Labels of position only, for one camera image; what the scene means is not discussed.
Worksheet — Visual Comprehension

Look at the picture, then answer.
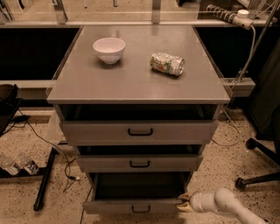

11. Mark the left clear water bottle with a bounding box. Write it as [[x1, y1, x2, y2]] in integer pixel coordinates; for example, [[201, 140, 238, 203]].
[[0, 154, 20, 176]]

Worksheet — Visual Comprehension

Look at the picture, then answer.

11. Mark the clear water bottle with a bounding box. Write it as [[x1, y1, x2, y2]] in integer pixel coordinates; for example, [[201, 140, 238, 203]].
[[0, 154, 20, 176], [18, 153, 39, 175]]

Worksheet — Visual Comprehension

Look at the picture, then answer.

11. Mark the grey drawer cabinet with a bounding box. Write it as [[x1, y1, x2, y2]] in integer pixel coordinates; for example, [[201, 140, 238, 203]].
[[45, 24, 231, 193]]

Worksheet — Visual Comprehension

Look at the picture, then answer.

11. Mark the black metal floor stand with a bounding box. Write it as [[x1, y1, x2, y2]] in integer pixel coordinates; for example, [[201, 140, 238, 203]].
[[0, 148, 59, 212]]

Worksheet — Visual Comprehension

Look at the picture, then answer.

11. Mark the grey drawer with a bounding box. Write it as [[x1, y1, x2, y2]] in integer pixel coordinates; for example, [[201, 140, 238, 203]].
[[83, 171, 191, 214], [77, 154, 203, 172], [60, 120, 218, 146]]

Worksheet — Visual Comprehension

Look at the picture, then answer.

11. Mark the black bag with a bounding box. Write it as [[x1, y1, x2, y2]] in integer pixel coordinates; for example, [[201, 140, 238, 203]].
[[0, 84, 22, 136]]

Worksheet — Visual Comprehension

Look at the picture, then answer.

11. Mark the white power cable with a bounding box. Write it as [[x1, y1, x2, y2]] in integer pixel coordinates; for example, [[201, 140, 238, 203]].
[[211, 25, 256, 147]]

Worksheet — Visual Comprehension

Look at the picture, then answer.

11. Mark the grey bottom drawer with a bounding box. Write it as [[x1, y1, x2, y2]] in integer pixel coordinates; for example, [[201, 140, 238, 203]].
[[83, 171, 191, 214]]

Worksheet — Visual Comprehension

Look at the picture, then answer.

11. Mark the grey top drawer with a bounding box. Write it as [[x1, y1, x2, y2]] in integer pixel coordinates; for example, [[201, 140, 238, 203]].
[[60, 120, 218, 146]]

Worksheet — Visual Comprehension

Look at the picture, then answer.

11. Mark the black floor cable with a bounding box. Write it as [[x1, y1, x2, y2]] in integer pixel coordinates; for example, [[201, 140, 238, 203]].
[[11, 108, 92, 224]]

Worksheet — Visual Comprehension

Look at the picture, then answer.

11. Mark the white bowl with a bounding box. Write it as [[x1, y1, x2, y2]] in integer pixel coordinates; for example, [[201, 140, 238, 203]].
[[93, 38, 126, 64]]

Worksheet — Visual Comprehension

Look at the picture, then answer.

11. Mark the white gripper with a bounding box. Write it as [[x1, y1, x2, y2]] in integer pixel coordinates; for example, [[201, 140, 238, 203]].
[[177, 192, 216, 213]]

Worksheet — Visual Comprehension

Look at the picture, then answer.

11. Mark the right clear water bottle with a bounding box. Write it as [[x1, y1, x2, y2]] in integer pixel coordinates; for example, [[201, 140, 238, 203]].
[[18, 153, 39, 175]]

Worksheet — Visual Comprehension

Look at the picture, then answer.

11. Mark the crushed soda can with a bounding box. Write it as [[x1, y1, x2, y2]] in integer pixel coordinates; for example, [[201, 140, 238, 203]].
[[150, 52, 185, 76]]

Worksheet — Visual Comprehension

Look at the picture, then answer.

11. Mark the grey middle drawer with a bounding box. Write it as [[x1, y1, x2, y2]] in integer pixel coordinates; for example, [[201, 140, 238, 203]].
[[77, 154, 203, 172]]

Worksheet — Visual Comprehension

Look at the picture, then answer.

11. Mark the black office chair base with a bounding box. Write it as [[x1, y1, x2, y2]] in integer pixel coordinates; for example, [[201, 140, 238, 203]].
[[234, 110, 280, 191]]

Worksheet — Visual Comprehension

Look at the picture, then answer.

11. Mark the white power strip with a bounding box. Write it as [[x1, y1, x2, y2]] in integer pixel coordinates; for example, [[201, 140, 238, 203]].
[[206, 4, 253, 30]]

